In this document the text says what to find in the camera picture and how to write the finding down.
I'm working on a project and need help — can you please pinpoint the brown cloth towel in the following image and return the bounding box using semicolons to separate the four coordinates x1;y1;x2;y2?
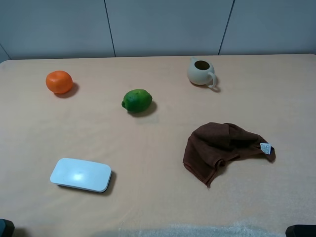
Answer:
183;122;276;188

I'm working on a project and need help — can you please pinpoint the black robot base right corner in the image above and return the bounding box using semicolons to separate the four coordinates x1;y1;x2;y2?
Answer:
285;225;316;237

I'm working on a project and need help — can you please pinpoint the black robot base left corner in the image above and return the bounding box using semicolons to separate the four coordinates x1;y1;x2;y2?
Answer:
0;219;15;237

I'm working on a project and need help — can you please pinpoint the green lime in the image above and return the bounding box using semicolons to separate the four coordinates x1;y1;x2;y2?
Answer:
121;89;153;113

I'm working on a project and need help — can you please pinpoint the cream ceramic teapot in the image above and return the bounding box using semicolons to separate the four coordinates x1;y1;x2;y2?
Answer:
187;57;217;88

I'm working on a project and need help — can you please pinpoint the orange mandarin fruit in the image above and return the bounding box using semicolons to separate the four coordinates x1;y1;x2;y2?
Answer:
45;71;74;94

